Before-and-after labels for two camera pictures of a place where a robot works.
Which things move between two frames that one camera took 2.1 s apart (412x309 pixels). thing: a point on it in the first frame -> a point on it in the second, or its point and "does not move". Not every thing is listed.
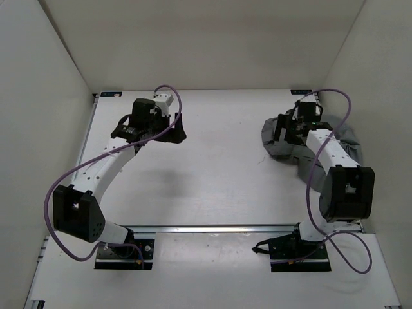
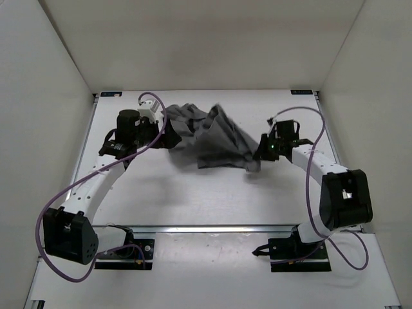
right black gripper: x=282 y=121 -> x=261 y=153
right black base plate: x=288 y=253 does not move
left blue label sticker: x=113 y=94 does not move
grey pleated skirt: x=304 y=154 -> x=210 y=140
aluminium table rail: x=210 y=228 does not move
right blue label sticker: x=300 y=92 does not move
